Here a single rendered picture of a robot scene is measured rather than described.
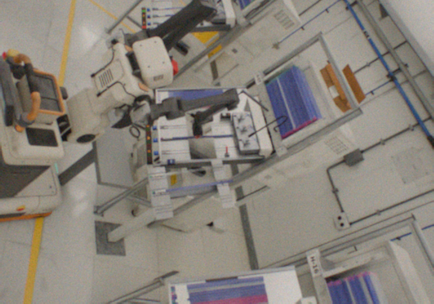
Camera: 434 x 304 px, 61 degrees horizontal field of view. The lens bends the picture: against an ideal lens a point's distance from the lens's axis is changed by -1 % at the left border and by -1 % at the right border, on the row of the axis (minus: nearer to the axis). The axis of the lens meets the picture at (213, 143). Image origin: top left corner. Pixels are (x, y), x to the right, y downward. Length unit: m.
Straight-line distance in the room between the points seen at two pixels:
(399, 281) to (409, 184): 1.65
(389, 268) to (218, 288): 0.89
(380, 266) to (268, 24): 2.33
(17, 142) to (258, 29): 2.49
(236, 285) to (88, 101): 1.25
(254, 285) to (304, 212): 1.95
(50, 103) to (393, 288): 1.89
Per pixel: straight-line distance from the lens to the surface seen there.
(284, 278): 2.22
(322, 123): 2.39
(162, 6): 3.79
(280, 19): 3.62
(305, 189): 4.06
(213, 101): 1.93
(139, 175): 3.17
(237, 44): 3.69
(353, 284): 2.04
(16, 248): 2.54
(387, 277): 2.19
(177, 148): 2.54
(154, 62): 1.79
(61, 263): 2.64
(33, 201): 2.36
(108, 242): 2.89
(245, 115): 2.71
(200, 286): 2.12
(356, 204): 3.78
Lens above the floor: 2.17
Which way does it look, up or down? 28 degrees down
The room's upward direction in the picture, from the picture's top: 58 degrees clockwise
